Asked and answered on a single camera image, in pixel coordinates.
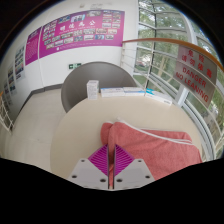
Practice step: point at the green exit sign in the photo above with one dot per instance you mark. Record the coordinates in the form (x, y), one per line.
(75, 66)

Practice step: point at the white photo wall poster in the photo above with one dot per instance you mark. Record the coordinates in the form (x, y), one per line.
(19, 63)

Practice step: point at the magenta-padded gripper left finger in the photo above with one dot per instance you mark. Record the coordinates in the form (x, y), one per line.
(100, 159)

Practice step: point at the grey round-backed chair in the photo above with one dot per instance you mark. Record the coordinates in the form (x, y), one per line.
(80, 83)

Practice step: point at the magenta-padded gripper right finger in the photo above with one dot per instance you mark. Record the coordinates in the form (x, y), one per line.
(122, 159)

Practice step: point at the red-lettered warning sign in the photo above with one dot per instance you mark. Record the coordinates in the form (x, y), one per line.
(196, 75)

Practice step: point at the short white railing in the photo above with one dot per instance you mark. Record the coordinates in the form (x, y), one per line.
(6, 115)

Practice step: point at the small upright white box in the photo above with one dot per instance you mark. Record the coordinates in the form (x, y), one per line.
(92, 90)

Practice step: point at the pink towel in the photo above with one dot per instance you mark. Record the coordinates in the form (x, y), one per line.
(160, 150)

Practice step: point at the large magenta wall poster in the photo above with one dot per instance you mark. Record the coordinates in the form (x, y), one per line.
(81, 33)

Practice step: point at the narrow magenta wall poster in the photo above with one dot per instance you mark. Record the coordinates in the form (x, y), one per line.
(32, 46)

